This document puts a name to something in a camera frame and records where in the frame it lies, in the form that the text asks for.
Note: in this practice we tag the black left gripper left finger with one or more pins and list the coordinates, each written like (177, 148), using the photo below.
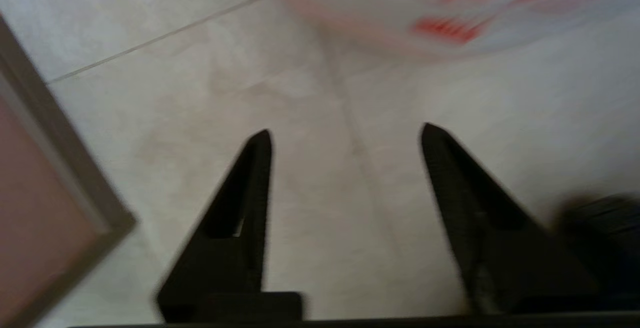
(225, 268)

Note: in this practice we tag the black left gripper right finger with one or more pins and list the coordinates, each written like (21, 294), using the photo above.
(500, 253)

